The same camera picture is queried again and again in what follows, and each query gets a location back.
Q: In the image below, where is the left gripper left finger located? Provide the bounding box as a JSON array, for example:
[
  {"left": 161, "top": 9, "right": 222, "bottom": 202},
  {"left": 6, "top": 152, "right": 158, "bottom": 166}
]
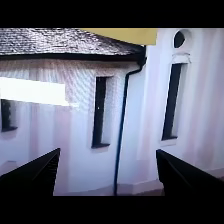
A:
[{"left": 0, "top": 147, "right": 62, "bottom": 197}]

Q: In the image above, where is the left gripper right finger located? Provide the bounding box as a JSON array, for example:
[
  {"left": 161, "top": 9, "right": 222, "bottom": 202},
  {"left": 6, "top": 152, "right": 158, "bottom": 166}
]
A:
[{"left": 155, "top": 148, "right": 224, "bottom": 197}]

